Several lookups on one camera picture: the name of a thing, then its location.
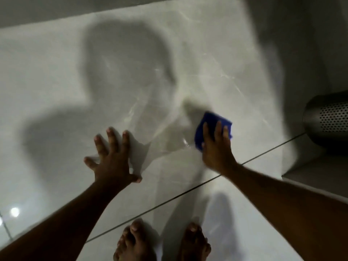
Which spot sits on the person's right hand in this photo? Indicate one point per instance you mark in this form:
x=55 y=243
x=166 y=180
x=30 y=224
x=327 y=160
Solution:
x=217 y=153

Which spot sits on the person's left hand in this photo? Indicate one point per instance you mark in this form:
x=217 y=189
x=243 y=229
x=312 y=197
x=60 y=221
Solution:
x=114 y=167

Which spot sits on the person's left little finger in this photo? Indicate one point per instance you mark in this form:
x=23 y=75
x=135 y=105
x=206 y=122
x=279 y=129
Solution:
x=90 y=163

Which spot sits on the person's left thumb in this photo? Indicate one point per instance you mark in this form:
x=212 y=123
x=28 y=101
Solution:
x=135 y=178

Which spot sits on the person's right fingers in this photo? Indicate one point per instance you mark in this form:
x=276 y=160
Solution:
x=218 y=131

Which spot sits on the person's left middle finger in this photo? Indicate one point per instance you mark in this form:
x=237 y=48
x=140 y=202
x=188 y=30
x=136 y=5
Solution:
x=112 y=140

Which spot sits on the blue cleaning cloth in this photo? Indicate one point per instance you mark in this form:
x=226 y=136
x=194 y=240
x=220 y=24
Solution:
x=210 y=125

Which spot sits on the person's right forearm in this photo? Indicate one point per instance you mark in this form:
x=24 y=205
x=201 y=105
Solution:
x=288 y=209

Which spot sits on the person's left forearm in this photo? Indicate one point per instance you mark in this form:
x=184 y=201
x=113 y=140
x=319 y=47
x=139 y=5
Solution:
x=59 y=225

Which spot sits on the person's left foot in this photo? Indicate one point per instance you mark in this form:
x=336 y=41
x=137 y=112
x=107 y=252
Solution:
x=133 y=243

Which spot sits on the person's foot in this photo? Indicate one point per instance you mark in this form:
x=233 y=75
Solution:
x=194 y=244
x=133 y=243

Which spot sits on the person's right foot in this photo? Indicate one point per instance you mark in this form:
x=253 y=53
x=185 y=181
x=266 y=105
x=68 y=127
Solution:
x=194 y=244

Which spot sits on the perforated metal bin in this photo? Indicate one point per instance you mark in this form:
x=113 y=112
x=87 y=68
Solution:
x=327 y=119

